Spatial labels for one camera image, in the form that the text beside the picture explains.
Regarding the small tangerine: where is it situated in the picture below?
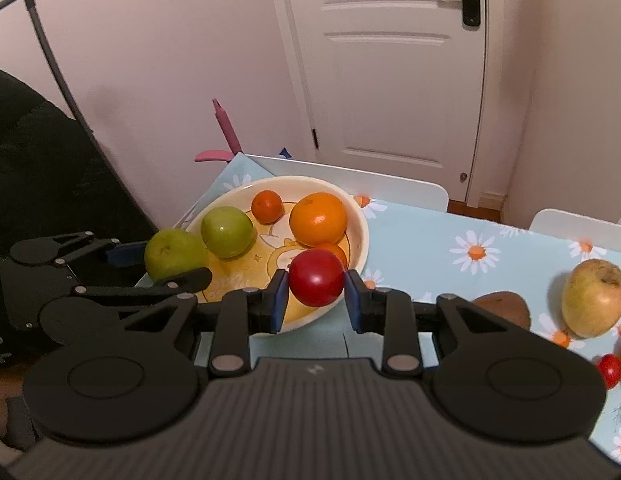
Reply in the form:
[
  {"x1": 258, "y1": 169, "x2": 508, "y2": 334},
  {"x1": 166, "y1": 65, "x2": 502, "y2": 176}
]
[
  {"x1": 315, "y1": 243, "x2": 349, "y2": 269},
  {"x1": 251, "y1": 190, "x2": 285, "y2": 225}
]

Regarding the yellow-red apple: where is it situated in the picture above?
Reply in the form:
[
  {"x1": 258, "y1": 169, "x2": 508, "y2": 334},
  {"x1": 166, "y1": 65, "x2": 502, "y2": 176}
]
[{"x1": 561, "y1": 258, "x2": 621, "y2": 339}]

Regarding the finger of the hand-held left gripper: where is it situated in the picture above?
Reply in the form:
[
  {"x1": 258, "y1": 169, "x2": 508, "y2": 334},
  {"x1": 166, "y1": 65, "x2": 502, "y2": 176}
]
[
  {"x1": 73, "y1": 266, "x2": 213, "y2": 312},
  {"x1": 55, "y1": 231, "x2": 149, "y2": 267}
]

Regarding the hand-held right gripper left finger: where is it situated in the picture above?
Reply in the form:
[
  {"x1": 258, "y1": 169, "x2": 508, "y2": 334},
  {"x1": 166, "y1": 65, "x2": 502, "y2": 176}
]
[{"x1": 119, "y1": 269, "x2": 291, "y2": 379}]

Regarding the white panel door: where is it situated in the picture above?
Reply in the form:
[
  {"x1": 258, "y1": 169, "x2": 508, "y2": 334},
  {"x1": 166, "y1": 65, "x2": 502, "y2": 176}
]
[{"x1": 276, "y1": 0, "x2": 487, "y2": 207}]

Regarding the green apple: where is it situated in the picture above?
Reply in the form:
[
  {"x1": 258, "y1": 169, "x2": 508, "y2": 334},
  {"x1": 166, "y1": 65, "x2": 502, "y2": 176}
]
[
  {"x1": 144, "y1": 228, "x2": 210, "y2": 281},
  {"x1": 200, "y1": 206, "x2": 256, "y2": 260}
]

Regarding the large orange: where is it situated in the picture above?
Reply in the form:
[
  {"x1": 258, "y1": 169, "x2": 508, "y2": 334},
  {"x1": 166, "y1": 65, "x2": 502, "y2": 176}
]
[{"x1": 289, "y1": 192, "x2": 349, "y2": 249}]

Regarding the brown kiwi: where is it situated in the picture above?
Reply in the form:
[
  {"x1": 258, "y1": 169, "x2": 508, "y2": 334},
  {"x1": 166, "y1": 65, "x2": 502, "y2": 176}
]
[{"x1": 471, "y1": 291, "x2": 532, "y2": 331}]

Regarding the white chair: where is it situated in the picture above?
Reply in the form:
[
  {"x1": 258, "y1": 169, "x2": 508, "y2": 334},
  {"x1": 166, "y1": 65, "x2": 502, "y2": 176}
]
[
  {"x1": 243, "y1": 154, "x2": 450, "y2": 213},
  {"x1": 529, "y1": 208, "x2": 621, "y2": 242}
]

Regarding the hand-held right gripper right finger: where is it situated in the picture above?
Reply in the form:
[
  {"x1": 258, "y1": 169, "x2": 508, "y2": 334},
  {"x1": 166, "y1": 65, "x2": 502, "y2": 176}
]
[{"x1": 344, "y1": 269, "x2": 514, "y2": 379}]

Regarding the small red tomato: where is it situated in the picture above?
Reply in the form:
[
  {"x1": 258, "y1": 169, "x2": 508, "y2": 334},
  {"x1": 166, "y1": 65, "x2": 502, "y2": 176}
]
[
  {"x1": 597, "y1": 353, "x2": 621, "y2": 390},
  {"x1": 288, "y1": 249, "x2": 346, "y2": 307}
]

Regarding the cream plate with duck print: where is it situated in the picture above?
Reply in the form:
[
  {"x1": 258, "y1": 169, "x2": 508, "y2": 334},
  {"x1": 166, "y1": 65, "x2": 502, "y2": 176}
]
[{"x1": 183, "y1": 176, "x2": 370, "y2": 335}]

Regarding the black metal stand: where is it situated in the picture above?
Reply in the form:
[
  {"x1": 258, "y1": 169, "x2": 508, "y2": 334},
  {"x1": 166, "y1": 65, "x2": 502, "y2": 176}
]
[{"x1": 0, "y1": 0, "x2": 159, "y2": 235}]

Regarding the pink long-handled tool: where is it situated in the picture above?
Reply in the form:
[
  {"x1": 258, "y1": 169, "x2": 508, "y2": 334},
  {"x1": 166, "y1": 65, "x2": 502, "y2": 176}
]
[{"x1": 194, "y1": 98, "x2": 244, "y2": 164}]

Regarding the black cloth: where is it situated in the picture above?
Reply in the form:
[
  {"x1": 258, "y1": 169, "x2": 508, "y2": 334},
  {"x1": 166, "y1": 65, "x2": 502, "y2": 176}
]
[{"x1": 0, "y1": 65, "x2": 161, "y2": 273}]

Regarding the blue daisy print tablecloth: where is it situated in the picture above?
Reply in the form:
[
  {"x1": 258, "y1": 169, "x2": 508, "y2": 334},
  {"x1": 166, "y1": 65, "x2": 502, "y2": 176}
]
[{"x1": 135, "y1": 152, "x2": 621, "y2": 467}]

